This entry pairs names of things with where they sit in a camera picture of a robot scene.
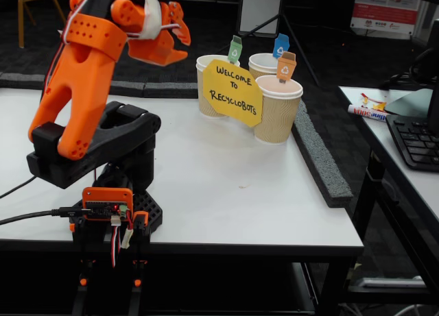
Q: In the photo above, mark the white standing panel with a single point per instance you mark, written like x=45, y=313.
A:
x=257, y=11

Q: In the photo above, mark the green recycling bin label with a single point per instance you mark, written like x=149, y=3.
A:
x=235, y=52

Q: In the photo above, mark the blue recycling bin label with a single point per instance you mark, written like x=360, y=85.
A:
x=281, y=48

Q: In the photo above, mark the black keyboard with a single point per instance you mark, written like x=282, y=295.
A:
x=415, y=144

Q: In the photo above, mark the orange recycling bin label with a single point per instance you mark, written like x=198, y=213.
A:
x=285, y=68

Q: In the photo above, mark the paper cup with blue label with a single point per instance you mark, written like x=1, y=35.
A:
x=262, y=66

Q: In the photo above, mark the orange black robot arm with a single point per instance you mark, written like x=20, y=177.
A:
x=85, y=72

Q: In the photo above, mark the yellow welcome paper sign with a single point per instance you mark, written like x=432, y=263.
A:
x=233, y=100

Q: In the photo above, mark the red yellow candy wrapper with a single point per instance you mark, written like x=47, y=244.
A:
x=377, y=106

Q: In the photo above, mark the white power strip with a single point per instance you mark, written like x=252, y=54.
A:
x=387, y=282

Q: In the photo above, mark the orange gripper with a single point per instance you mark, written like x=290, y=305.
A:
x=158, y=48

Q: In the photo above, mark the black table clamp orange knob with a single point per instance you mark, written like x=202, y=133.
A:
x=140, y=218
x=82, y=281

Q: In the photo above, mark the short grey foam strip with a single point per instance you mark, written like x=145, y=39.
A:
x=171, y=90

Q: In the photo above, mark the white power connector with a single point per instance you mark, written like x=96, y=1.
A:
x=126, y=239

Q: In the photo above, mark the red white poster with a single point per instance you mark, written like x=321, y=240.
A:
x=384, y=14

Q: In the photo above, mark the paper cup with orange label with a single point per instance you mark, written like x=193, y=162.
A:
x=278, y=117

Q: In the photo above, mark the orange controller board housing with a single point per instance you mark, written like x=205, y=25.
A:
x=103, y=209

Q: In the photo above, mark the black tripod stand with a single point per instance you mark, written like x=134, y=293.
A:
x=298, y=45

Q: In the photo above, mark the paper cup with green label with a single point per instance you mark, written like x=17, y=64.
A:
x=204, y=93

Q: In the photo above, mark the white table black frame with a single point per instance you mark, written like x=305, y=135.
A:
x=380, y=134

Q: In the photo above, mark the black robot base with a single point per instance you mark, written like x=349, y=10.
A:
x=147, y=206

